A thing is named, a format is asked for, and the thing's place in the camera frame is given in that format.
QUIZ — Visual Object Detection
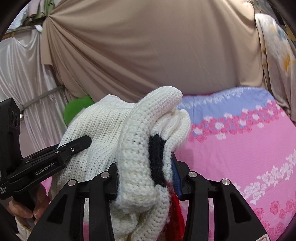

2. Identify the white red knitted sweater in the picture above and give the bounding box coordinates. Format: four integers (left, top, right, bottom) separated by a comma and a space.
49, 86, 191, 240

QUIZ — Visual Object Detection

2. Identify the person's left hand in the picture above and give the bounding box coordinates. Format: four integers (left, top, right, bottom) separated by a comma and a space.
8, 183, 50, 229

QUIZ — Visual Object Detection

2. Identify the green cushion white stripe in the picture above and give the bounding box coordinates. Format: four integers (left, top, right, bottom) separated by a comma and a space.
63, 95, 95, 126

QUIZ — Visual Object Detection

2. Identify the grey curtain tie band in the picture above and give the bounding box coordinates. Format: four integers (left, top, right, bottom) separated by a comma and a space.
20, 85, 65, 111

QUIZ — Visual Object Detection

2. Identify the pink floral bed sheet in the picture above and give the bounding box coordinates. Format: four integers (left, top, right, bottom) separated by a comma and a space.
173, 87, 295, 240

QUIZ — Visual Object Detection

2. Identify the white satin curtain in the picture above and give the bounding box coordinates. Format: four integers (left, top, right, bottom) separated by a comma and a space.
1, 29, 68, 157

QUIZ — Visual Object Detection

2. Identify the beige draped curtain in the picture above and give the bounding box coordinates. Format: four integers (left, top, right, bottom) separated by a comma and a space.
41, 1, 265, 102

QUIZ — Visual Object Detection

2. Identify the floral patterned curtain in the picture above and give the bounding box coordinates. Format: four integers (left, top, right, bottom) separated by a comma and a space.
255, 14, 295, 122

